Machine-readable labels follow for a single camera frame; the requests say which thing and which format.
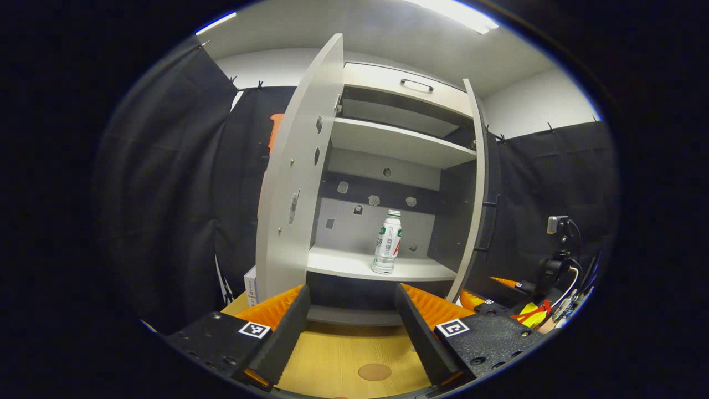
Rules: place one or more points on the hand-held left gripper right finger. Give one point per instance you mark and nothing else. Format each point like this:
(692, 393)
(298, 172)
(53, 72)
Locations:
(424, 343)

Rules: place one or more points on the narrow ceiling light strip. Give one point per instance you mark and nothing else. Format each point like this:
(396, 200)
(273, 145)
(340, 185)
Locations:
(216, 23)

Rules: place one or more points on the wide ceiling light panel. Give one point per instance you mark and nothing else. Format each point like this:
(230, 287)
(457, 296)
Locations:
(460, 14)

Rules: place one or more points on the round brown coaster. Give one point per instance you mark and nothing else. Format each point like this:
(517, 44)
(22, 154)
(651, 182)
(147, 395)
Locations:
(374, 372)

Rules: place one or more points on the white cabinet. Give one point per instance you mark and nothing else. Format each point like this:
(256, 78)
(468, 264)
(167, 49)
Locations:
(388, 144)

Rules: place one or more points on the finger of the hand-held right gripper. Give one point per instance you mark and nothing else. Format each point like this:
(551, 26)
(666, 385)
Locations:
(526, 288)
(498, 306)

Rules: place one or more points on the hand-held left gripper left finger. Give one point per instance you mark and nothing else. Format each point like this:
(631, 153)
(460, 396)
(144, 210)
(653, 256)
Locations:
(282, 343)

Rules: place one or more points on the white cabinet door with stickers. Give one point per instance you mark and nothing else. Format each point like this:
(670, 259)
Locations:
(288, 183)

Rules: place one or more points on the small white box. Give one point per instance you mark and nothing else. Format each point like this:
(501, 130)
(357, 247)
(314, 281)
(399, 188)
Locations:
(251, 288)

